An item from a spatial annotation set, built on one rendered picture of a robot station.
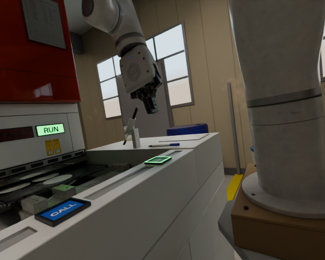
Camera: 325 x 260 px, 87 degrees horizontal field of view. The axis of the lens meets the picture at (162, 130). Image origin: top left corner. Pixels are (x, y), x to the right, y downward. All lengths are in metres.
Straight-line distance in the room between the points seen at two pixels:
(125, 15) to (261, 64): 0.34
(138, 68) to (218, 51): 2.60
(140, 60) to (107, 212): 0.34
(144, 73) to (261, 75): 0.26
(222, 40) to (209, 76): 0.54
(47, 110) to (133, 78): 0.56
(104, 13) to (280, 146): 0.45
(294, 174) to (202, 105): 2.67
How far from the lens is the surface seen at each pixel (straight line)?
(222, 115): 2.90
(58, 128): 0.94
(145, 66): 0.45
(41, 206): 0.59
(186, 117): 3.11
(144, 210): 0.37
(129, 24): 0.51
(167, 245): 0.48
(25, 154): 0.90
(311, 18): 0.35
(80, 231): 0.29
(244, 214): 0.37
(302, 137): 0.37
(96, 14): 0.48
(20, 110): 0.90
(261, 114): 0.36
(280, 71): 0.35
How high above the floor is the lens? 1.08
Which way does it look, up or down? 4 degrees down
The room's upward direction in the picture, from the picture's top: 8 degrees counter-clockwise
